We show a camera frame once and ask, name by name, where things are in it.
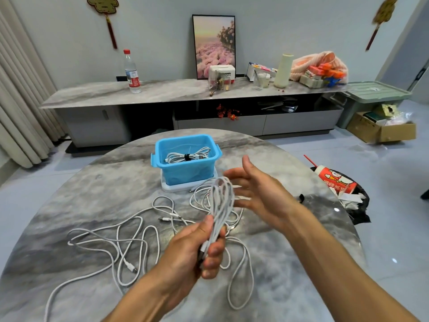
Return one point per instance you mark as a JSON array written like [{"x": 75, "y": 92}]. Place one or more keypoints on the person's right hand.
[{"x": 268, "y": 197}]

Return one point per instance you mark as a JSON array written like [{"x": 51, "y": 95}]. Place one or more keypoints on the person's left hand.
[{"x": 182, "y": 256}]

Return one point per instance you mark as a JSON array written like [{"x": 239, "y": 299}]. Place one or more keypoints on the person's left thumb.
[{"x": 199, "y": 227}]

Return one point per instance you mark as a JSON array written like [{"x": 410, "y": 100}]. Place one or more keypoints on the person's right thumb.
[{"x": 250, "y": 167}]

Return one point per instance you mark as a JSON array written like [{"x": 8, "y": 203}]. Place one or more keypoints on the person's left middle finger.
[{"x": 211, "y": 262}]

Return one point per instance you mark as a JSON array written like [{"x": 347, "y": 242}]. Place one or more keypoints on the person's left forearm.
[{"x": 147, "y": 301}]

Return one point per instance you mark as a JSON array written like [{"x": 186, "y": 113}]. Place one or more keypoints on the person's right forearm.
[{"x": 335, "y": 264}]

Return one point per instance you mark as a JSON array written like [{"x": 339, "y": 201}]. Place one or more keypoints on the white box lid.
[{"x": 174, "y": 188}]

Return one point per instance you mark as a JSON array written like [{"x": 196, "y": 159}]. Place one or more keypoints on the blue plastic storage box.
[{"x": 187, "y": 170}]

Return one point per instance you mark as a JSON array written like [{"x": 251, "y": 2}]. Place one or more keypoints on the red berry decoration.
[{"x": 229, "y": 113}]

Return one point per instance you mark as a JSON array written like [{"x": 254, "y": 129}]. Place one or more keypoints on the clear drinking glass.
[{"x": 260, "y": 81}]

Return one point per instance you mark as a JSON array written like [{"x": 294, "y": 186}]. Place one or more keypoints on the red and white paper cup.
[{"x": 337, "y": 180}]

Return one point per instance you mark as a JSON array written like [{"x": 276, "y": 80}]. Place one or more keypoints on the small glass jar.
[{"x": 267, "y": 80}]

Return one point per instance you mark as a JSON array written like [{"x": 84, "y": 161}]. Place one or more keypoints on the clear holder with cutlery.
[{"x": 218, "y": 84}]

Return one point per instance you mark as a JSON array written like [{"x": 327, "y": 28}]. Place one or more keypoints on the colourful carton box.
[{"x": 253, "y": 71}]

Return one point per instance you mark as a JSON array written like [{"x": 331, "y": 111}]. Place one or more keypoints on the white appliance box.
[{"x": 225, "y": 71}]

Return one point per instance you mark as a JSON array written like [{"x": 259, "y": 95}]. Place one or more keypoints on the cream ribbed vase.
[{"x": 283, "y": 70}]

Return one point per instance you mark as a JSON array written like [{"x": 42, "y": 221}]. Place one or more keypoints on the black trash bag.
[{"x": 360, "y": 206}]

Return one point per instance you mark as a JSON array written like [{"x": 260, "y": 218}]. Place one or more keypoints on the pink plastic bag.
[{"x": 311, "y": 62}]

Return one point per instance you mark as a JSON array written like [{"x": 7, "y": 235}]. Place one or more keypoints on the orange and blue toy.
[{"x": 326, "y": 72}]

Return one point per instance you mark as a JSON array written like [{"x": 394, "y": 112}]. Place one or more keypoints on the framed pink flower picture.
[{"x": 214, "y": 46}]

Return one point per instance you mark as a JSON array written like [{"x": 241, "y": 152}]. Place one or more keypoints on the open cardboard box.
[{"x": 372, "y": 129}]

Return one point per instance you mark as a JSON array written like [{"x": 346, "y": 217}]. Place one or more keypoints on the green lidded storage bin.
[{"x": 365, "y": 93}]

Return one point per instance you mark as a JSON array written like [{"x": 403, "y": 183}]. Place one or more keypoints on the clear water bottle red cap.
[{"x": 132, "y": 75}]

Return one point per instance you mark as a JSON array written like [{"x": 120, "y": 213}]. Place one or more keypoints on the grey marble-top TV cabinet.
[{"x": 100, "y": 93}]

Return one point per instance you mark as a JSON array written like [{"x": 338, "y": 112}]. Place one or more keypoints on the beige curtain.
[{"x": 23, "y": 97}]

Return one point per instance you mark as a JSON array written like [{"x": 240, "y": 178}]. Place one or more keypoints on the red gold knot wall ornament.
[
  {"x": 383, "y": 11},
  {"x": 104, "y": 4}
]

